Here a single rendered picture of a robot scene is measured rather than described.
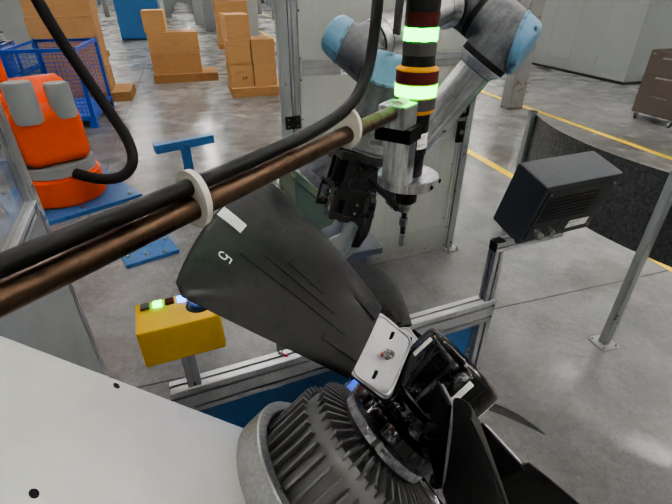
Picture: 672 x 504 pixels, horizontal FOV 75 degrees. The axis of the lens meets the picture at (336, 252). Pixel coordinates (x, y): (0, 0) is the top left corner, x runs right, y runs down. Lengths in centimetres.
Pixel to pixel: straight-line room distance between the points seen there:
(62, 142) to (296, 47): 245
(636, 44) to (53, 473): 1019
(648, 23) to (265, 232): 1000
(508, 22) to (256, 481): 97
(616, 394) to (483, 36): 186
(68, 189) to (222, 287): 383
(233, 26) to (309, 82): 561
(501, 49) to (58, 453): 103
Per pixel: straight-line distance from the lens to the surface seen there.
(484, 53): 110
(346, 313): 52
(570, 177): 123
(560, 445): 219
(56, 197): 428
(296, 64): 233
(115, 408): 53
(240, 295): 45
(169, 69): 966
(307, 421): 56
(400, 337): 57
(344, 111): 36
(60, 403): 49
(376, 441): 56
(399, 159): 47
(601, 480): 217
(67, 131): 421
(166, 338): 93
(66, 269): 22
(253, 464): 57
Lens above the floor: 164
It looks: 32 degrees down
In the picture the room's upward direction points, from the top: straight up
